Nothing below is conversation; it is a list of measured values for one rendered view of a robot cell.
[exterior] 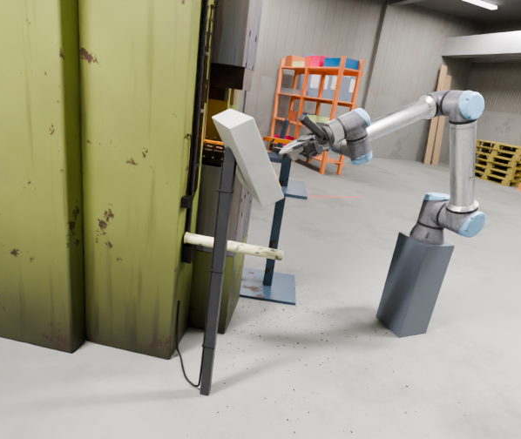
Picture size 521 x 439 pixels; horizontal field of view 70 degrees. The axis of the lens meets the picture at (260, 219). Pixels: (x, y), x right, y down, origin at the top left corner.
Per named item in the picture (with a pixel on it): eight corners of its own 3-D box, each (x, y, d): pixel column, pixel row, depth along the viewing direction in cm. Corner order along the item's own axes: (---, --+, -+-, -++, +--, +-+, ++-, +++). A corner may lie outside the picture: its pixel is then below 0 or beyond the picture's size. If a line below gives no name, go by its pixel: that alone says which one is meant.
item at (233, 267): (239, 300, 239) (247, 232, 224) (224, 334, 203) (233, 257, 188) (156, 282, 245) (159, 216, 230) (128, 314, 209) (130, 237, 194)
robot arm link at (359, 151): (361, 153, 164) (355, 127, 158) (378, 158, 154) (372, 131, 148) (343, 163, 162) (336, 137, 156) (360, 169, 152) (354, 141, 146)
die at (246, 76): (250, 91, 185) (253, 70, 182) (242, 90, 166) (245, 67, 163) (170, 79, 190) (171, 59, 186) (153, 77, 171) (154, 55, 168)
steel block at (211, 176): (247, 232, 224) (257, 158, 210) (233, 257, 188) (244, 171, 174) (159, 215, 230) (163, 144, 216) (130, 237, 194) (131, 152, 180)
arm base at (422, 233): (425, 232, 229) (430, 217, 226) (450, 244, 212) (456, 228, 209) (402, 233, 221) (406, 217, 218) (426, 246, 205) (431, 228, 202)
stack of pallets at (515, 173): (531, 187, 875) (545, 150, 847) (508, 186, 841) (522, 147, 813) (484, 174, 982) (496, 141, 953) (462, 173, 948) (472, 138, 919)
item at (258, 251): (282, 259, 164) (284, 247, 163) (280, 264, 159) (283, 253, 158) (187, 240, 169) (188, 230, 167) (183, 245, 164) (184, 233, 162)
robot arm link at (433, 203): (429, 218, 223) (438, 189, 218) (454, 228, 209) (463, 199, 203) (411, 218, 217) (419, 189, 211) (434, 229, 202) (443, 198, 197)
